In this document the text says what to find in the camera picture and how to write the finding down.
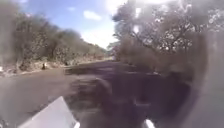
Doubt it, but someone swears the wood of dark trees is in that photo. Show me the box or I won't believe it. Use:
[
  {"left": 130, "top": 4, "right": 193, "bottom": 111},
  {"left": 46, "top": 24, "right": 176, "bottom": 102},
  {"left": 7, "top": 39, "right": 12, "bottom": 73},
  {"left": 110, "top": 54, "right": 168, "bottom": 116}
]
[
  {"left": 0, "top": 0, "right": 110, "bottom": 72},
  {"left": 107, "top": 0, "right": 224, "bottom": 82}
]

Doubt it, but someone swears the grey asphalt road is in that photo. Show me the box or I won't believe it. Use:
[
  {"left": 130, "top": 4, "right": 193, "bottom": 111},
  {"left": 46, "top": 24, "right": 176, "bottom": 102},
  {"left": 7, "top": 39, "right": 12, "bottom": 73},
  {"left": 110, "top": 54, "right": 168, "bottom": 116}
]
[{"left": 0, "top": 59, "right": 224, "bottom": 128}]

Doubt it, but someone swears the dry earth verge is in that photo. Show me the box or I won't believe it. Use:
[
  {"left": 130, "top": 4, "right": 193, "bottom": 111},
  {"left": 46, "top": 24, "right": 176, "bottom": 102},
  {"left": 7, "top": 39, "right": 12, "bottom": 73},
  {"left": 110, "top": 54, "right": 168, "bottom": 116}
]
[{"left": 0, "top": 57, "right": 113, "bottom": 78}]

